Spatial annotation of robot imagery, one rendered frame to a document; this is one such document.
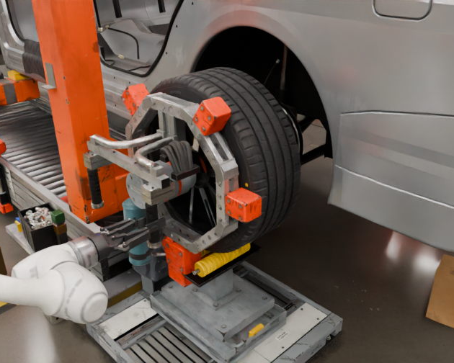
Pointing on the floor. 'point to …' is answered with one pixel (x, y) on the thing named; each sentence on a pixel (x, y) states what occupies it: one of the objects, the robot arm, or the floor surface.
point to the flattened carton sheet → (450, 294)
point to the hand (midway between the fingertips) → (151, 222)
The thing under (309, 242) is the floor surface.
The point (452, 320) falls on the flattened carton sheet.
